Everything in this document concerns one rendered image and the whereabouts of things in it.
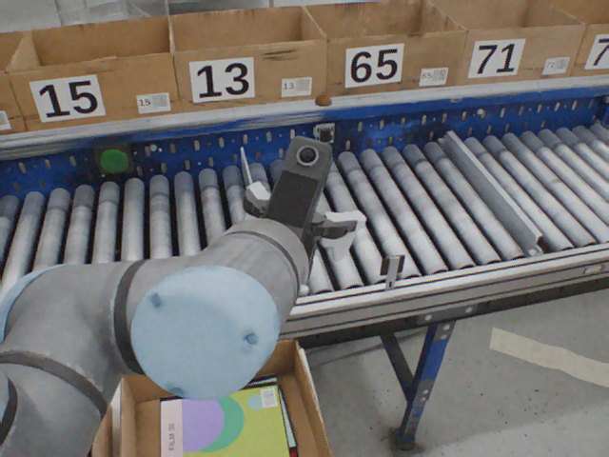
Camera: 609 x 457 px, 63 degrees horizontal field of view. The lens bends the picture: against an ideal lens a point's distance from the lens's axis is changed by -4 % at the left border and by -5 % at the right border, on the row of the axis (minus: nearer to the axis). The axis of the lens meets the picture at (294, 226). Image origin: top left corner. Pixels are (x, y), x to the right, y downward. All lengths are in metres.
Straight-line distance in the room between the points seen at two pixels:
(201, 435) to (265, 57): 0.91
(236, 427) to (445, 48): 1.11
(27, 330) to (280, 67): 1.08
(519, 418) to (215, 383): 1.59
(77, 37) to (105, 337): 1.31
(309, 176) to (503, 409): 1.46
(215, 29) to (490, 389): 1.47
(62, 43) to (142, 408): 1.09
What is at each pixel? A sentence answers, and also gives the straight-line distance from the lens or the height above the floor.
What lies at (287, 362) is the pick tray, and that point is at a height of 0.79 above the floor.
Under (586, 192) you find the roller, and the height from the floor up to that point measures 0.75.
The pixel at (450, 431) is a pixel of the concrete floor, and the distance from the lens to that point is 1.78.
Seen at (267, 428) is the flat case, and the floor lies 0.80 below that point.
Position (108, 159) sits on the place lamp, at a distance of 1.37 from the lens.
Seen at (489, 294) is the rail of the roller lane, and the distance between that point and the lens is 1.21.
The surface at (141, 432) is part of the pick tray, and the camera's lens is 0.89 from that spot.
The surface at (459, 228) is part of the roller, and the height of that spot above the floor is 0.74.
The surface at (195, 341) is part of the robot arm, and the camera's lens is 0.34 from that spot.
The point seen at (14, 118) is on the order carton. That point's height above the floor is 0.93.
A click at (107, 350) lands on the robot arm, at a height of 1.22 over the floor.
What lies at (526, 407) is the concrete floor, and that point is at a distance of 1.91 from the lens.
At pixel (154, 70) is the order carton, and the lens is 1.34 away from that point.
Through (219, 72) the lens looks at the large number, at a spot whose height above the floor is 0.99.
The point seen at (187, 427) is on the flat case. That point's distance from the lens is 0.83.
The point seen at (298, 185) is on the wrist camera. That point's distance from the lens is 0.52.
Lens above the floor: 1.53
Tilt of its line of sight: 41 degrees down
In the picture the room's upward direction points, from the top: straight up
